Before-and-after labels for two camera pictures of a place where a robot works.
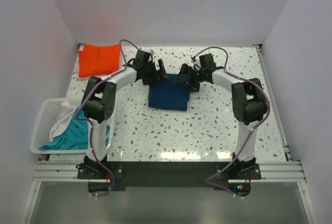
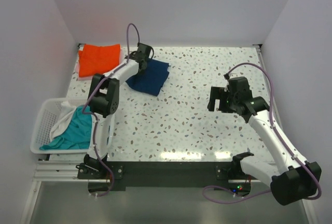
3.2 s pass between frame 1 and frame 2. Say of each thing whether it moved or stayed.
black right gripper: moved
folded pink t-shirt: stayed
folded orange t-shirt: stayed
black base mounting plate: stayed
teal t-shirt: stayed
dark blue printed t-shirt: moved
